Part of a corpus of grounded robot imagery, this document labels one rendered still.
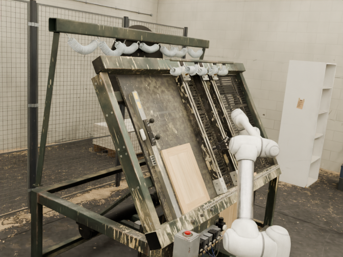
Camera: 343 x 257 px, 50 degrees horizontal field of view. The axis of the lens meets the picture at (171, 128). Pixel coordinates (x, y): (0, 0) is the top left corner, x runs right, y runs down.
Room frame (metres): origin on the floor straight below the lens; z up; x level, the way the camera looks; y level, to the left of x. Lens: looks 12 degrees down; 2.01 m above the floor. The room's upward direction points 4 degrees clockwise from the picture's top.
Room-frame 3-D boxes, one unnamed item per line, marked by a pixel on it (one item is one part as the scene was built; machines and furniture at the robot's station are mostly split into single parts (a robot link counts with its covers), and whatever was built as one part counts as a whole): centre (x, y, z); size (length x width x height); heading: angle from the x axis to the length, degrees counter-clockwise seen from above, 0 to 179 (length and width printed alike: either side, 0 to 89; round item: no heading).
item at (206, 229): (2.50, -0.35, 0.69); 0.50 x 0.14 x 0.24; 145
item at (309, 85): (6.24, -2.25, 1.03); 0.61 x 0.58 x 2.05; 143
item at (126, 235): (3.44, -0.05, 0.41); 2.20 x 1.38 x 0.83; 145
